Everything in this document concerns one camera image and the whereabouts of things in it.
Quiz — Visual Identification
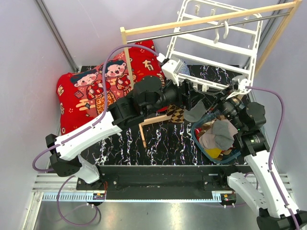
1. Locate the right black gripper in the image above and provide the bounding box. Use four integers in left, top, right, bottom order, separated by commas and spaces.
200, 85, 246, 132

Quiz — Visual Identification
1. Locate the grey sock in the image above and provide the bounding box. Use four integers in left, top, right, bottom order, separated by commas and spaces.
199, 119, 238, 150
183, 100, 207, 123

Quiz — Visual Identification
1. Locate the brown argyle sock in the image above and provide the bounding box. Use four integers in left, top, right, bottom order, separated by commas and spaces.
166, 104, 184, 123

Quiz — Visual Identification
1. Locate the white plastic clip hanger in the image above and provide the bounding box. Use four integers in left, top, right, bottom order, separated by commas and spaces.
166, 13, 263, 91

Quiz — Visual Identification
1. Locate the wooden drying rack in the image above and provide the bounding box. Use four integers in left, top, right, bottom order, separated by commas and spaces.
119, 0, 303, 148

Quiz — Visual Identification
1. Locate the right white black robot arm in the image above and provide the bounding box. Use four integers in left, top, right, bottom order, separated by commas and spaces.
204, 87, 307, 230

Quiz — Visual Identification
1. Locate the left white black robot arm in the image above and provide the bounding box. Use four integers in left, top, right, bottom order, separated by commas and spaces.
46, 76, 205, 190

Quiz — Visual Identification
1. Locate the blue striped cloth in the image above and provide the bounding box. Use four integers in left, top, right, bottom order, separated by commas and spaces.
180, 60, 190, 76

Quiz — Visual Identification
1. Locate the clear blue plastic bin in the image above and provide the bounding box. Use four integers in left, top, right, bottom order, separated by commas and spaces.
191, 112, 266, 165

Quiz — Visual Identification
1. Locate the yellow sock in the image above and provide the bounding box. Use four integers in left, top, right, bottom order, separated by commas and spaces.
205, 148, 222, 159

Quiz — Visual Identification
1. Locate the red cartoon pillow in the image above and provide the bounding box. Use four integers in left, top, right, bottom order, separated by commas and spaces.
56, 40, 165, 135

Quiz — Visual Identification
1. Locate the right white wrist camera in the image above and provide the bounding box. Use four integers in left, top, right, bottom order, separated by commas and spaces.
227, 75, 253, 99

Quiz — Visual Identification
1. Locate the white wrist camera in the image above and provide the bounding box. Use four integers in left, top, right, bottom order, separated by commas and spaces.
156, 53, 183, 86
227, 75, 253, 99

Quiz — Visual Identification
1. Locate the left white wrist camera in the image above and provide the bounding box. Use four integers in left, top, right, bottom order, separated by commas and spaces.
156, 53, 183, 86

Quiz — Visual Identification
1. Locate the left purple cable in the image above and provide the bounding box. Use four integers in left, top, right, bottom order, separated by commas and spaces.
32, 45, 164, 227

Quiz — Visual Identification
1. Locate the right vertical aluminium post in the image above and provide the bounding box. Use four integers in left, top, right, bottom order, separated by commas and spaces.
242, 0, 289, 69

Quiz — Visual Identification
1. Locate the vertical aluminium post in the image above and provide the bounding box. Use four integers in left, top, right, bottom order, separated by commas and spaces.
34, 0, 79, 72
242, 0, 289, 69

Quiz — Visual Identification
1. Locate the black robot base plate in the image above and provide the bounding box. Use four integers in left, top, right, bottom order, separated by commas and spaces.
76, 165, 247, 191

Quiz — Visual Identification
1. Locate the aluminium frame rail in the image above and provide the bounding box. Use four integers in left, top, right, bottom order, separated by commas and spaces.
32, 173, 78, 192

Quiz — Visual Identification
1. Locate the left vertical aluminium post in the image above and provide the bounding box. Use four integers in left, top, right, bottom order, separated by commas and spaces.
34, 0, 79, 72

